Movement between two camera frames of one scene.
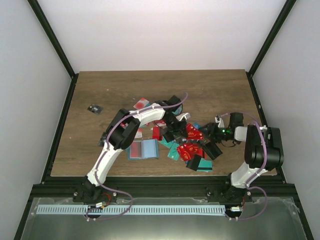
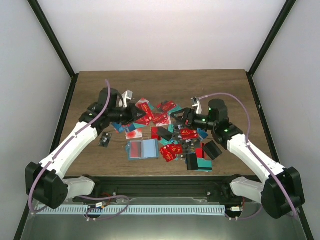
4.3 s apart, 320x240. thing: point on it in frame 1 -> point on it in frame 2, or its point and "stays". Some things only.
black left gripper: x=176 y=131 -> x=132 y=114
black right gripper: x=210 y=126 -> x=190 y=115
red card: x=135 y=149 stays
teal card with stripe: x=205 y=165 stays
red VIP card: x=187 y=150 -> x=169 y=152
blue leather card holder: x=144 y=149 stays
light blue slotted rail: x=133 y=209 stays
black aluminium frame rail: x=160 y=188 stays
